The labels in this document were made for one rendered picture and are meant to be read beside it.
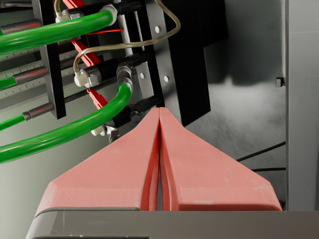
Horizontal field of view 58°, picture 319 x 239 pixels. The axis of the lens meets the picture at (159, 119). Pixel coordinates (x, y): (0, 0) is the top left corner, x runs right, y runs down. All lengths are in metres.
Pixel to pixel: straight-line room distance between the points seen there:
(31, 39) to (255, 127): 0.47
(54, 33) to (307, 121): 0.31
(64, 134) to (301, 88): 0.28
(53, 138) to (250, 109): 0.43
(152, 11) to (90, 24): 0.22
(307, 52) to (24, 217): 0.68
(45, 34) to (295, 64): 0.28
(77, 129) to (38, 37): 0.08
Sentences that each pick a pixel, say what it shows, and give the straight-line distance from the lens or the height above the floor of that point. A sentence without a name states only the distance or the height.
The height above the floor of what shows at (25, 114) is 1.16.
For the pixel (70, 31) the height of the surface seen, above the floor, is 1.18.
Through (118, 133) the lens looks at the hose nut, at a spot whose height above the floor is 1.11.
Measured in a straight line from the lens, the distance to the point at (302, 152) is 0.43.
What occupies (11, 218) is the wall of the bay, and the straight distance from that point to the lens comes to 0.78.
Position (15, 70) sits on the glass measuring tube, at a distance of 0.68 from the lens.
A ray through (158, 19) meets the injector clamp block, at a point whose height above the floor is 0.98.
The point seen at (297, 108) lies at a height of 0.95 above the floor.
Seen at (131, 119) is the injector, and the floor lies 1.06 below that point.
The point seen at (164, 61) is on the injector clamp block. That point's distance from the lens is 0.48.
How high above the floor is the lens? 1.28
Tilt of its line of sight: 34 degrees down
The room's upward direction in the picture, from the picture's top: 119 degrees counter-clockwise
